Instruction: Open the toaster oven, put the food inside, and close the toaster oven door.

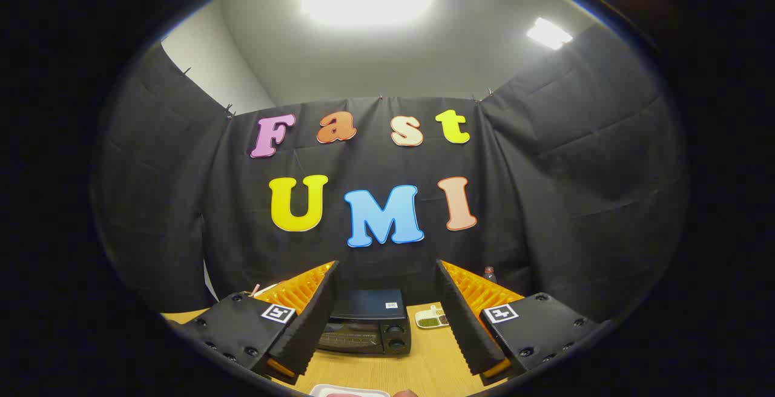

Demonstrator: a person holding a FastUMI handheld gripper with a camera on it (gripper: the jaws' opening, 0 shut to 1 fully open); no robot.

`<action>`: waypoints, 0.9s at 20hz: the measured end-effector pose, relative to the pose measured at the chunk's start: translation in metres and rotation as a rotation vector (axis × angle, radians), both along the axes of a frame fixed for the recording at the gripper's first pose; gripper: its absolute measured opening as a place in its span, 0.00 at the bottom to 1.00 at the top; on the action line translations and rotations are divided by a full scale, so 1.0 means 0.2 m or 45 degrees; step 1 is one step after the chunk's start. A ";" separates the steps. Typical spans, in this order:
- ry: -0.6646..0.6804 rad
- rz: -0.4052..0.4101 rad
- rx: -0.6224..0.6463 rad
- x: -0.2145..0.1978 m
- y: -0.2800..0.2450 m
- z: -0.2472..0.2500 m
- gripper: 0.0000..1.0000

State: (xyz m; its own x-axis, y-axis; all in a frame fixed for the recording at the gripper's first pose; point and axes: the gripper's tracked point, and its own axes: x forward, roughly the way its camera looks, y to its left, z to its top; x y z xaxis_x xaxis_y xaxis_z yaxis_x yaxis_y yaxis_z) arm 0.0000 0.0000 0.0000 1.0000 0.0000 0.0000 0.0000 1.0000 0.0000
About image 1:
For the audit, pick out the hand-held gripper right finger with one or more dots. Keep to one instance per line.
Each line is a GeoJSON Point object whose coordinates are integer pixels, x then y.
{"type": "Point", "coordinates": [460, 318]}

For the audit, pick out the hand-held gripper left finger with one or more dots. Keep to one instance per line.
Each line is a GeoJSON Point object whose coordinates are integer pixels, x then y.
{"type": "Point", "coordinates": [315, 318]}

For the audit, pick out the black toaster oven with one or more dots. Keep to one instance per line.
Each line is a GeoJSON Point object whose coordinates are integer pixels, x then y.
{"type": "Point", "coordinates": [369, 309]}

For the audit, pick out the pink meat slice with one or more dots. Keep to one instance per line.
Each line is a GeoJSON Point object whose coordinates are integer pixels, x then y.
{"type": "Point", "coordinates": [345, 394]}

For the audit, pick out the white square plate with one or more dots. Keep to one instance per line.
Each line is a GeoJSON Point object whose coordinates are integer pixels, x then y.
{"type": "Point", "coordinates": [375, 392]}

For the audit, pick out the white divided snack dish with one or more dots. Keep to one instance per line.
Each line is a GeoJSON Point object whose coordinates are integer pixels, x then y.
{"type": "Point", "coordinates": [431, 318]}

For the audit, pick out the clear plastic water bottle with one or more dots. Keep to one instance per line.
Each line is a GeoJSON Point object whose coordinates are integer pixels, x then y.
{"type": "Point", "coordinates": [490, 275]}

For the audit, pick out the small ceiling light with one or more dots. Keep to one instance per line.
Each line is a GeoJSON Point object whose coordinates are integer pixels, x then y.
{"type": "Point", "coordinates": [548, 32]}

